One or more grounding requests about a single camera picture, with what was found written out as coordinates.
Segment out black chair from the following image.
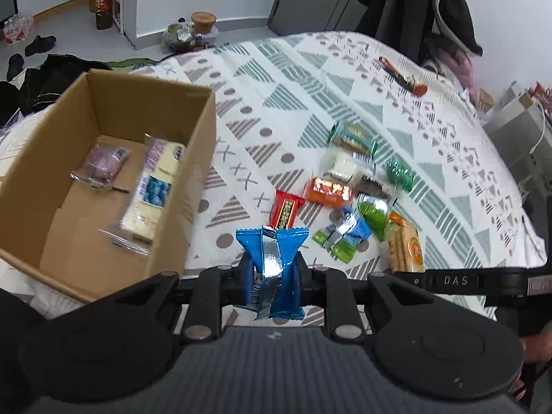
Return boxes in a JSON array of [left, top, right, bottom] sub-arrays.
[[375, 0, 432, 65]]

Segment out blue silver snack packet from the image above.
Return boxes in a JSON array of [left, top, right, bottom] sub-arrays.
[[323, 207, 374, 251]]

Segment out dark green snack packet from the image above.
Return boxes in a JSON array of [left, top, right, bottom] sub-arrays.
[[385, 157, 417, 193]]

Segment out black jacket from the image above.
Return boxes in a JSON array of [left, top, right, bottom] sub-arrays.
[[356, 0, 484, 57]]

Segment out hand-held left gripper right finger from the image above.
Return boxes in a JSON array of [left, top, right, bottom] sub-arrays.
[[282, 254, 436, 342]]

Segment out black clothes pile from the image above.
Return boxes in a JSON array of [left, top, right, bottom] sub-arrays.
[[0, 54, 113, 117]]

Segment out green floor mat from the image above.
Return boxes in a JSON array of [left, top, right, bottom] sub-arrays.
[[106, 58, 160, 72]]

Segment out pink clothes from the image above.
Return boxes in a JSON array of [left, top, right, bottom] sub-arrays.
[[435, 45, 479, 100]]

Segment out green round biscuit packet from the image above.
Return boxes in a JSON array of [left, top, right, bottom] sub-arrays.
[[328, 121, 379, 158]]

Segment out black snack packet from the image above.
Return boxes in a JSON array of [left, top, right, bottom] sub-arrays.
[[351, 175, 395, 203]]

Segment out black shoe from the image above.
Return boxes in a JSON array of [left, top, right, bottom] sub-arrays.
[[24, 34, 57, 57], [6, 54, 24, 82]]

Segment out long orange cracker packet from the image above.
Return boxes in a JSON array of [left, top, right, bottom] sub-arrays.
[[386, 211, 425, 273]]

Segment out oil bottle red label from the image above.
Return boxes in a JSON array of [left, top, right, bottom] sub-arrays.
[[94, 0, 114, 30]]

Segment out purple snack packet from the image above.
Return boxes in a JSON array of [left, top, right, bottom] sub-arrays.
[[70, 137, 130, 191]]

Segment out orange instant noodle cup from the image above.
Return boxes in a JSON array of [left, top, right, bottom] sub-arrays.
[[191, 12, 216, 34]]

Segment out red snack packet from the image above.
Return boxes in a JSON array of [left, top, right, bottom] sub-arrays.
[[271, 190, 306, 229]]

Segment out red and black tool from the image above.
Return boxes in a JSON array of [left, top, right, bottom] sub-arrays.
[[378, 55, 428, 96]]

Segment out cream cracker packet blue print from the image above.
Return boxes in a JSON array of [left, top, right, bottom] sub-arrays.
[[100, 135, 187, 254]]

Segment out orange snack packet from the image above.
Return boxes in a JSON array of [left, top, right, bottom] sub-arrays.
[[303, 176, 353, 208]]

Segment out lime green snack packet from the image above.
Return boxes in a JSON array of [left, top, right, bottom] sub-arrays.
[[358, 200, 393, 242], [313, 223, 367, 264]]

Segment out clear plastic trash bag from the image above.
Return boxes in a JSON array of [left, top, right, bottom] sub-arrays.
[[163, 21, 197, 50]]

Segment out pack of water bottles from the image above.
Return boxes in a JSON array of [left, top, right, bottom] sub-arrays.
[[2, 14, 35, 46]]

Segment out white cable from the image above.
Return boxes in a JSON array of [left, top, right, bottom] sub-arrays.
[[530, 99, 550, 154]]

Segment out white shelf rack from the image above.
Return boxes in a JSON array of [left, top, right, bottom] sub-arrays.
[[110, 0, 136, 50]]

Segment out person's right forearm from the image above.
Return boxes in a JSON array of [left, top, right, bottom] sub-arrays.
[[520, 334, 552, 365]]

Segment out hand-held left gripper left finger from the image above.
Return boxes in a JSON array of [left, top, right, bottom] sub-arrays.
[[97, 252, 259, 342]]

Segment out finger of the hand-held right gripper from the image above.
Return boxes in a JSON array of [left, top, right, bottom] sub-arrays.
[[392, 270, 433, 288]]

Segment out clear white snack packet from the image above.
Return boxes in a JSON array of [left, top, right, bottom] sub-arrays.
[[321, 149, 367, 182]]

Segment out brown cardboard box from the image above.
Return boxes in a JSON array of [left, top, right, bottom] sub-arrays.
[[0, 70, 217, 303]]

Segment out grey white side cabinet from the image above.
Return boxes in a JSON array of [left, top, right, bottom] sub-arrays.
[[483, 82, 552, 208]]

